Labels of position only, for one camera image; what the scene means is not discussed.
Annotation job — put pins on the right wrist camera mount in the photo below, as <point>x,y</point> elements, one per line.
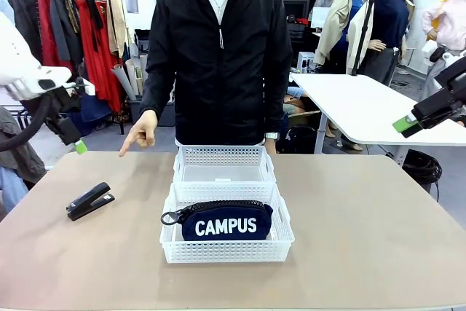
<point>435,52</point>

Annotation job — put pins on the large white perforated basket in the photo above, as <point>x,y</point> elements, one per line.
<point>225,252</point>

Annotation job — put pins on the grey paper roll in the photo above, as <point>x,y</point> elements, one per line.
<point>123,79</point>

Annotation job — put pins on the white background table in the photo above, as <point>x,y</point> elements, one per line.
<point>356,107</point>

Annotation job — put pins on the blue jeans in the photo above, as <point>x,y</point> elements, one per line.
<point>11,189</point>

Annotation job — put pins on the beige hanging garment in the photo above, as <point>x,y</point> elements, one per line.
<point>118,27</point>

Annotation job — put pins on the person right forearm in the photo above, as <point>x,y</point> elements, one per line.
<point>158,92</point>

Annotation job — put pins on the dark grey hanging garment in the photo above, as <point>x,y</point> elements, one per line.
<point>27,23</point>

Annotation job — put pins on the black stapler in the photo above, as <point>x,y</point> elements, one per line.
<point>89,201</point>

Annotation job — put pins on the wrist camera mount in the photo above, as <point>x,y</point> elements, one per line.
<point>85,87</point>
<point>435,52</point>

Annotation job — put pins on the navy blue cloth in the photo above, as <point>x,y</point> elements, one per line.
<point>92,110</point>

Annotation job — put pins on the red hanging jacket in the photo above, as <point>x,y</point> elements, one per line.
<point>47,34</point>

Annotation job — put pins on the olive jacket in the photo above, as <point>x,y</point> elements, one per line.
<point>22,160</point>

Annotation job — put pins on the white wristwatch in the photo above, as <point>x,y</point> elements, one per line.
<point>271,135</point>

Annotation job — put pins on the mannequin navy top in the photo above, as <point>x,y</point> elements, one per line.
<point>389,23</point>

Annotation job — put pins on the person right hand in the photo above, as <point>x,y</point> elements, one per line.
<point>143,130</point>

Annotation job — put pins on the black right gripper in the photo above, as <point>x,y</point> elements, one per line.
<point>437,107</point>

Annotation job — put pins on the grey hanging jacket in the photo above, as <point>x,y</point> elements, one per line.
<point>63,30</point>

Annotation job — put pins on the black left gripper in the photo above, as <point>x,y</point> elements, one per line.
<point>63,121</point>

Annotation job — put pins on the black clothes rack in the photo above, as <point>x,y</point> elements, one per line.
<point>113,34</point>

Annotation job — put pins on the mannequin beige coat black hat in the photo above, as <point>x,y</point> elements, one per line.
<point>336,27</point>

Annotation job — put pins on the black hanging scarf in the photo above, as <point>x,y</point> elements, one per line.
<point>95,19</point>

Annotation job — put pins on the long red hanging dress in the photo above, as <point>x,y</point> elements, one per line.
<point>100,70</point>

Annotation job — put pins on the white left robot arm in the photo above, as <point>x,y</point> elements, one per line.
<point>18,63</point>

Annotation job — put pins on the small white perforated basket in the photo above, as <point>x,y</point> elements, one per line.
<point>224,154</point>

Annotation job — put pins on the navy CAMPUS pencil case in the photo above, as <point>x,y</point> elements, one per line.
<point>225,225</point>

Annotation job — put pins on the black bag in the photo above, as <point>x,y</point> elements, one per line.
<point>300,140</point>

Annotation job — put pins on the beige paper roll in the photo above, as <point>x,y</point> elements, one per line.
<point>143,65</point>

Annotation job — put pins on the white laptop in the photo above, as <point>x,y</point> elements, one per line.
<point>320,16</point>

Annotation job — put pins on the person left forearm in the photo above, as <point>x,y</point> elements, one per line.
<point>277,107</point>

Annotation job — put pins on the person left hand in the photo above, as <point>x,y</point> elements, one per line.
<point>271,145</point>

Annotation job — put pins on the mannequin pink sweater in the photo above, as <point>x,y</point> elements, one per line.
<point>451,16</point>

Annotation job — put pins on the person torso black jacket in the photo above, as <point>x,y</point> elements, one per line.
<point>218,52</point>

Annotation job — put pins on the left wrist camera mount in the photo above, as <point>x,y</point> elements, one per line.
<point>85,87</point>

